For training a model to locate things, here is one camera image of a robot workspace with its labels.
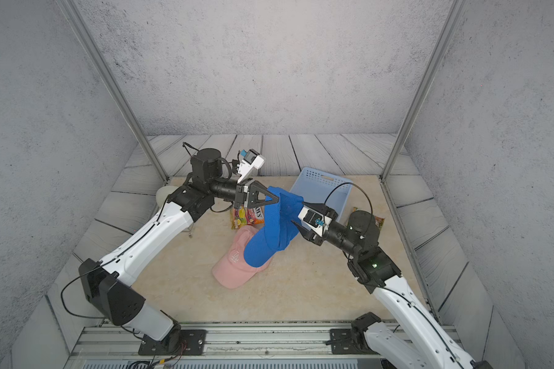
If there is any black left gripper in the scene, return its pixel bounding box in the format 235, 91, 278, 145
205, 178, 276, 212

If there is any blue baseball cap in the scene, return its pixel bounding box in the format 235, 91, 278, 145
244, 186, 304, 268

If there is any pink baseball cap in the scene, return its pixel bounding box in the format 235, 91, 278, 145
212, 225, 272, 289

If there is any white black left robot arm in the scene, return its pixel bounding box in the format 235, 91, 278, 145
78, 149, 279, 342

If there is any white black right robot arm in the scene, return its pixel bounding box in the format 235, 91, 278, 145
294, 203, 490, 368

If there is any Fox's fruit candy bag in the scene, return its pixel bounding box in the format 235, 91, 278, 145
230, 207, 265, 229

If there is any light blue plastic basket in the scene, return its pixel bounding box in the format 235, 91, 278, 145
289, 167, 353, 222

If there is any green corn chips bag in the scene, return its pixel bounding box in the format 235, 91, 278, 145
349, 208, 385, 231

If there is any white plate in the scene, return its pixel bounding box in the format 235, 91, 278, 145
155, 185, 178, 208

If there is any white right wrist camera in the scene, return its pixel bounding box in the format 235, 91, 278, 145
298, 202, 339, 231

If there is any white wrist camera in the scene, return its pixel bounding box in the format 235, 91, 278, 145
237, 149, 266, 183
298, 202, 339, 231

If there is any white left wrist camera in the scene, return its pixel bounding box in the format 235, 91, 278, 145
237, 149, 266, 183

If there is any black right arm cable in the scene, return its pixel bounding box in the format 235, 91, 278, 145
322, 181, 467, 369

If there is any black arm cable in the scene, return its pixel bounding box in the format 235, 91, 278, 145
59, 141, 234, 340
322, 181, 467, 369

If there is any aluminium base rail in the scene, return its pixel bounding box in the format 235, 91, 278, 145
65, 321, 390, 368

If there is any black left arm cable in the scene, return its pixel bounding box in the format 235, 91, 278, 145
59, 141, 234, 340

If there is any aluminium left corner post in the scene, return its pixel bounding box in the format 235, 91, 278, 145
56, 0, 170, 183

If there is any aluminium corner post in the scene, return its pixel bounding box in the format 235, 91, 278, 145
380, 0, 467, 183
56, 0, 170, 183

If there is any aluminium right corner post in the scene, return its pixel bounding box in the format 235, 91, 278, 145
380, 0, 467, 183

